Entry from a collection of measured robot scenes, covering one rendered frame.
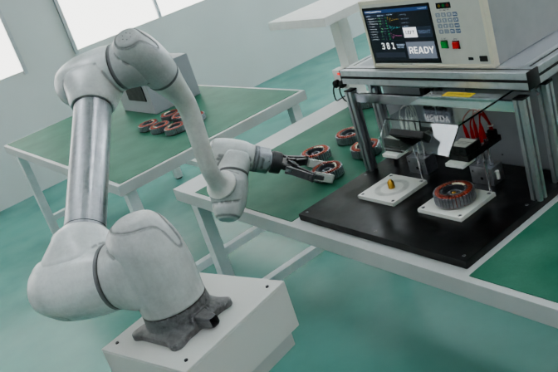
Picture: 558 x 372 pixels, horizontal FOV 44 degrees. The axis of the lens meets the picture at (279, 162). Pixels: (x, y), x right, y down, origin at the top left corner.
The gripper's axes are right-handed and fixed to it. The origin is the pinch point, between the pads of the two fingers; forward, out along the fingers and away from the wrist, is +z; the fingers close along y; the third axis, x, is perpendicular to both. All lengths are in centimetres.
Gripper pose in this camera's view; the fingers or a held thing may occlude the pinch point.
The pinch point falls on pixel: (326, 171)
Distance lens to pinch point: 236.9
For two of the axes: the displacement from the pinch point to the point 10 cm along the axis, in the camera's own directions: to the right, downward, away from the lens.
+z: 9.7, 1.8, 1.7
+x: 2.2, -9.3, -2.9
